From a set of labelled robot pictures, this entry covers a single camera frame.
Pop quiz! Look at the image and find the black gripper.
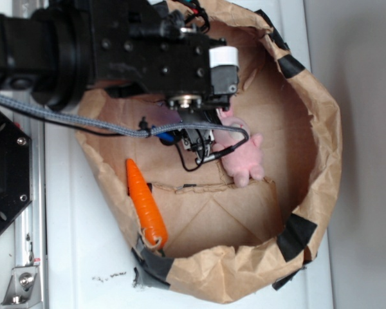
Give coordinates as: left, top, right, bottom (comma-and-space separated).
89, 1, 239, 161

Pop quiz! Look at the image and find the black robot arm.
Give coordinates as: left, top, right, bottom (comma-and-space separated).
0, 1, 239, 164

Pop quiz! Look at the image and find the pink plush bunny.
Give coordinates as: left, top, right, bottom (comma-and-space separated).
212, 109, 264, 188

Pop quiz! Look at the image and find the orange plastic carrot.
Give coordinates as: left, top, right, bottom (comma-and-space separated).
125, 158, 168, 250

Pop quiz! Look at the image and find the brown paper bag bin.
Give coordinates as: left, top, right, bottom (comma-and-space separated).
76, 1, 342, 303

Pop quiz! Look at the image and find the thin black cable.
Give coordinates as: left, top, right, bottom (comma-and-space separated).
77, 120, 250, 173

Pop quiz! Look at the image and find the grey braided cable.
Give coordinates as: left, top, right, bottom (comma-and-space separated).
0, 90, 249, 139

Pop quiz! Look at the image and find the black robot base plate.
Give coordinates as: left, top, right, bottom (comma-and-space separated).
0, 112, 31, 235

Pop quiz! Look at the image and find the aluminium extrusion rail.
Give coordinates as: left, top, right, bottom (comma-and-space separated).
10, 0, 49, 309

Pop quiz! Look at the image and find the silver corner bracket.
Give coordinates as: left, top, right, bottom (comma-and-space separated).
0, 266, 42, 308

